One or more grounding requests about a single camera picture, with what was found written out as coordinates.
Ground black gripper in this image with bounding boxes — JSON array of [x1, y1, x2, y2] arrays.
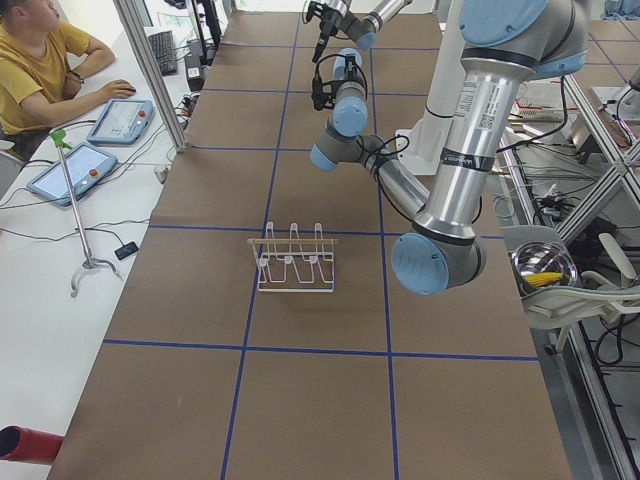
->
[[320, 6, 344, 36], [322, 80, 345, 108]]

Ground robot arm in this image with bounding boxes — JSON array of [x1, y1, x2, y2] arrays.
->
[[317, 0, 412, 50], [308, 1, 591, 295]]

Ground black keyboard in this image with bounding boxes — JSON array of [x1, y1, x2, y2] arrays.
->
[[147, 30, 178, 76]]

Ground upper teach pendant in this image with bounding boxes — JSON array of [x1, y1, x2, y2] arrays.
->
[[87, 99, 154, 145]]

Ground teach pendant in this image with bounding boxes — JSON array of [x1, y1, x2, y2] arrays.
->
[[26, 142, 117, 207], [87, 99, 154, 145]]

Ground lower teach pendant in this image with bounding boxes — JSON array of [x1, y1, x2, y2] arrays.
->
[[26, 142, 117, 207]]

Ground small black device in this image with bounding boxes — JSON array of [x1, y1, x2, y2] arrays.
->
[[114, 242, 139, 261]]

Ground metal reacher grabber tool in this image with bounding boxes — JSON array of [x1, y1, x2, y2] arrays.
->
[[49, 128, 124, 299]]

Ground steel bowl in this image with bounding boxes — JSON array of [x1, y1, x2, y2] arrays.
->
[[510, 241, 579, 296]]

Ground person in yellow shirt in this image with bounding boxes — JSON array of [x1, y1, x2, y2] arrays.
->
[[1, 1, 136, 162]]

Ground red cylinder bottle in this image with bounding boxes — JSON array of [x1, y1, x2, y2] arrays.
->
[[1, 426, 64, 465]]

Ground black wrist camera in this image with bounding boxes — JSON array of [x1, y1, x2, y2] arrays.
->
[[312, 32, 328, 63], [311, 74, 326, 111]]

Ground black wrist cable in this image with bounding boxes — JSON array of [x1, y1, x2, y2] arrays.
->
[[312, 52, 412, 171]]

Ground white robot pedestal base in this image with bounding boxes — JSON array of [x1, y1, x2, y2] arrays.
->
[[396, 0, 465, 175]]

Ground aluminium frame post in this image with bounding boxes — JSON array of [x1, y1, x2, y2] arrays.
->
[[113, 0, 187, 153]]

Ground white wire cup holder rack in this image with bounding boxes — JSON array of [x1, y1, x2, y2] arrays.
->
[[247, 222, 338, 293]]

